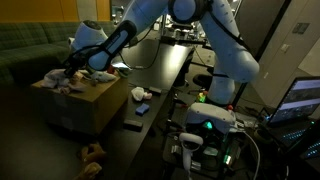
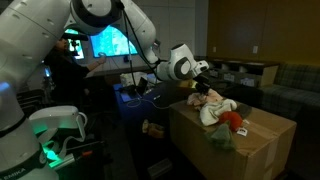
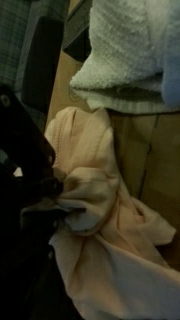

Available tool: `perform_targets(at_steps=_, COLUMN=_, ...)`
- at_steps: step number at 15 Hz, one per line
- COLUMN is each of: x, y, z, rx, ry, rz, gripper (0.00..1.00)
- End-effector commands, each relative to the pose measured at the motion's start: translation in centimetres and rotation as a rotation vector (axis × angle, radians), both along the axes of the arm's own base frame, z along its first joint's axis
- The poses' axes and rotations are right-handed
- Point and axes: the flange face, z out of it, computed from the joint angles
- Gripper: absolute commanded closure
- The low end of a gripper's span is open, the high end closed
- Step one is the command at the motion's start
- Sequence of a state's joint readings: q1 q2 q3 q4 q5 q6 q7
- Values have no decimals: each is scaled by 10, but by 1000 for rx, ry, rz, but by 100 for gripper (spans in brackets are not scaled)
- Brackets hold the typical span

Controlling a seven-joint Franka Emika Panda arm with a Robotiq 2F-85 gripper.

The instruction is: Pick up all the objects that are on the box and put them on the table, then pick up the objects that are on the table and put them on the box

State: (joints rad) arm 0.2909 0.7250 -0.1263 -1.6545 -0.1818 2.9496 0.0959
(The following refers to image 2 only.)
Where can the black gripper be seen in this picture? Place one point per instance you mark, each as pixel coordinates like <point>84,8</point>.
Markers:
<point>202,83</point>

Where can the pink cloth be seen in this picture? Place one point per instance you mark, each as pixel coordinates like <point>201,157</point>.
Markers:
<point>215,96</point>

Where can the white towel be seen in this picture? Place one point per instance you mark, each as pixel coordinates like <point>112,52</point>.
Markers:
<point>213,111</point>

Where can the grey rectangular block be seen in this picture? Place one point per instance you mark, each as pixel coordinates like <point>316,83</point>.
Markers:
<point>245,111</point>

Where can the white VR controller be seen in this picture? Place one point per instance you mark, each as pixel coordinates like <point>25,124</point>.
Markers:
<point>102,54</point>

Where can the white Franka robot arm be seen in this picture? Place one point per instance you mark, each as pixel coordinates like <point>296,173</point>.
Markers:
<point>30,36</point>

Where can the operator forearm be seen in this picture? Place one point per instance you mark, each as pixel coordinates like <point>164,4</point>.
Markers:
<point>90,66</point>

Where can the large cardboard box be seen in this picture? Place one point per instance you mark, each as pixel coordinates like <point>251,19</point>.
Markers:
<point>266,150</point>

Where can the operator hand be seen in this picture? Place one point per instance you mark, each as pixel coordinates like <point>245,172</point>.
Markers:
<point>101,60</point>

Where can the wooden cabinet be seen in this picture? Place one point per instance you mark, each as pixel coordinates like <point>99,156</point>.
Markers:
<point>246,71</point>

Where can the white bag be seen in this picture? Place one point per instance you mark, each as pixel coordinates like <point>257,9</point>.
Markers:
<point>131,79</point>

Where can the green plaid sofa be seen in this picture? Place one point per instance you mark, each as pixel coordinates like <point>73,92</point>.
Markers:
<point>296,93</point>

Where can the person in dark shirt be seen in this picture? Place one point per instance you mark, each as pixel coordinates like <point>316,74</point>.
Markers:
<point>63,73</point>

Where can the white wall outlet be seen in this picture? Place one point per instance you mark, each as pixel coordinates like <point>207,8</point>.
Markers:
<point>214,49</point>
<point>255,50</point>

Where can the small wall webcam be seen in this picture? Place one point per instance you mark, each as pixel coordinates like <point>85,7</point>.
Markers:
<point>156,43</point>

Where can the large wall monitor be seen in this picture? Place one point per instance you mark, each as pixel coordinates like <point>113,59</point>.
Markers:
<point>111,43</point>

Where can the small wall monitor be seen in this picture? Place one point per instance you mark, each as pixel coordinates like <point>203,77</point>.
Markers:
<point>76,46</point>

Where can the black camera on stand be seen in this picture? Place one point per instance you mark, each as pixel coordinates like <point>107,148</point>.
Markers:
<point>76,36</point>

